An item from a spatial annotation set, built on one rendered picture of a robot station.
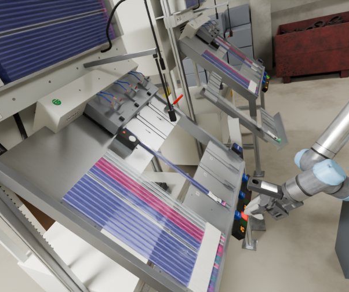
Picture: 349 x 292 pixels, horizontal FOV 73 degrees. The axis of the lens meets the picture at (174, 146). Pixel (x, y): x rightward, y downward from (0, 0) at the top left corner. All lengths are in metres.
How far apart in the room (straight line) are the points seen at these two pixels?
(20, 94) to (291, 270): 1.58
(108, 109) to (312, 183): 0.69
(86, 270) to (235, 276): 0.89
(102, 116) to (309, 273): 1.40
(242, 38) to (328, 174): 3.28
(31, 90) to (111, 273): 0.74
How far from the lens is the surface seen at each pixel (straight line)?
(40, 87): 0.84
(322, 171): 0.79
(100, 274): 1.12
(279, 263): 1.70
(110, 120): 0.83
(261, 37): 4.63
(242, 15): 4.24
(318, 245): 1.79
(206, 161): 1.04
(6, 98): 0.78
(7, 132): 0.96
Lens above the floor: 1.46
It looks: 31 degrees down
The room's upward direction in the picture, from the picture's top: 17 degrees counter-clockwise
